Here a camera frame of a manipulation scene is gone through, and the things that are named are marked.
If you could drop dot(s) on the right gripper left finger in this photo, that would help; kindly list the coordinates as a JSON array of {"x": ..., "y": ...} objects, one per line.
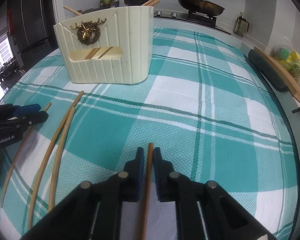
[{"x": 93, "y": 211}]

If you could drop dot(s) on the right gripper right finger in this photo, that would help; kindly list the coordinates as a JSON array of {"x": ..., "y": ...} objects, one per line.
[{"x": 204, "y": 211}]

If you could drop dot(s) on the wooden chopstick four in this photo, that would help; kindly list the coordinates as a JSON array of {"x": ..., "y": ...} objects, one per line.
[{"x": 38, "y": 177}]

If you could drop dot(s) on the wooden chopstick six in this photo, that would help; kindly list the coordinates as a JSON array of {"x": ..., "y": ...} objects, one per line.
[{"x": 57, "y": 162}]

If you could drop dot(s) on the wooden chopstick seven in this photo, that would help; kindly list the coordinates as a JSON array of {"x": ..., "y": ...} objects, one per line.
[{"x": 143, "y": 216}]

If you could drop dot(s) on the wooden chopstick two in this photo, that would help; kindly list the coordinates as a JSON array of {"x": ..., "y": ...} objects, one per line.
[{"x": 148, "y": 2}]

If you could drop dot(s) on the wooden chopstick three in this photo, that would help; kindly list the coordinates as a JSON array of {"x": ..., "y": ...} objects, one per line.
[{"x": 18, "y": 167}]

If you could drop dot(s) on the wooden chopstick five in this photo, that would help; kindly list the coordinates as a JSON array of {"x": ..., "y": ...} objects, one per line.
[{"x": 72, "y": 10}]

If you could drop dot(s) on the wooden chopstick one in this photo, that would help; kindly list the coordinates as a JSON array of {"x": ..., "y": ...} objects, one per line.
[{"x": 154, "y": 3}]

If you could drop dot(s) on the dark grey refrigerator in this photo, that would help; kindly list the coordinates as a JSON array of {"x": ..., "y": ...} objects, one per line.
[{"x": 30, "y": 30}]

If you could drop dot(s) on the teal plaid tablecloth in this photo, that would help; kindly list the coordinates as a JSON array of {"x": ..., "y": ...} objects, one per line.
[{"x": 202, "y": 104}]

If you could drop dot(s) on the cream utensil holder box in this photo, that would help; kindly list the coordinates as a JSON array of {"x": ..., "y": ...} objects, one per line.
[{"x": 108, "y": 46}]

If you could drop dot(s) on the wooden cutting board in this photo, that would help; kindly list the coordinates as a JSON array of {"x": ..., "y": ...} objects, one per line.
[{"x": 291, "y": 83}]

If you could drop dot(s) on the dark rolled mat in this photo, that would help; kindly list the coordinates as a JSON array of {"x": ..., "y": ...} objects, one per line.
[{"x": 267, "y": 71}]

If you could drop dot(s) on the sauce bottles group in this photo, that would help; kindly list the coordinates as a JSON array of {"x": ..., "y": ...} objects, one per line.
[{"x": 106, "y": 4}]

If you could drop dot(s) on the plastic bag of sponges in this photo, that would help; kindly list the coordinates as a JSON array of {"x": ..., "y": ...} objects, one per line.
[{"x": 285, "y": 54}]

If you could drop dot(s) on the glass pitcher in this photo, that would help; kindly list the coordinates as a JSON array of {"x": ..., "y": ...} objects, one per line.
[{"x": 241, "y": 25}]

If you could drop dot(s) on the black gas stove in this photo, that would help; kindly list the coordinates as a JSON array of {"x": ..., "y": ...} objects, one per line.
[{"x": 191, "y": 17}]

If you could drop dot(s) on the black wok glass lid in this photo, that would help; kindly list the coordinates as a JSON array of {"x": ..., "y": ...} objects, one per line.
[{"x": 202, "y": 6}]

